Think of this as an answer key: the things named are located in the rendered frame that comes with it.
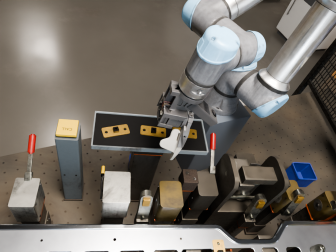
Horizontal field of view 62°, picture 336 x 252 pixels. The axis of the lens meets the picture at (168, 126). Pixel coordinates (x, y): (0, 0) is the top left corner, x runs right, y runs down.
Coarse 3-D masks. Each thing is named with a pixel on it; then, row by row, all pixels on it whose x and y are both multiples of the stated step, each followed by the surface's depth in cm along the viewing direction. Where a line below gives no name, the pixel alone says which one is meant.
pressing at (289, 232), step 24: (0, 240) 77; (24, 240) 78; (48, 240) 80; (72, 240) 81; (96, 240) 82; (120, 240) 84; (144, 240) 85; (168, 240) 87; (192, 240) 88; (240, 240) 91; (264, 240) 93; (288, 240) 95; (312, 240) 97
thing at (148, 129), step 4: (140, 128) 91; (144, 128) 91; (148, 128) 92; (152, 128) 91; (156, 128) 92; (160, 128) 93; (164, 128) 93; (140, 132) 90; (144, 132) 90; (148, 132) 91; (152, 132) 91; (156, 132) 91; (160, 132) 92; (164, 132) 92; (156, 136) 90; (160, 136) 91; (164, 136) 91
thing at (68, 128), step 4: (60, 120) 87; (64, 120) 87; (68, 120) 87; (72, 120) 88; (76, 120) 88; (60, 124) 86; (64, 124) 86; (68, 124) 86; (72, 124) 87; (76, 124) 87; (56, 128) 85; (60, 128) 85; (64, 128) 85; (68, 128) 85; (72, 128) 86; (76, 128) 86; (56, 132) 84; (60, 132) 84; (64, 132) 84; (68, 132) 85; (72, 132) 85; (76, 132) 85; (68, 136) 85; (72, 136) 85
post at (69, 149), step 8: (80, 128) 91; (56, 136) 85; (64, 136) 86; (80, 136) 93; (56, 144) 87; (64, 144) 87; (72, 144) 87; (80, 144) 95; (64, 152) 90; (72, 152) 91; (80, 152) 97; (64, 160) 94; (72, 160) 95; (80, 160) 100; (64, 168) 98; (72, 168) 99; (80, 168) 102; (64, 176) 103; (72, 176) 103; (80, 176) 104; (64, 184) 107; (72, 184) 108; (80, 184) 109; (64, 192) 113; (72, 192) 113; (80, 192) 114; (72, 200) 118; (80, 200) 119
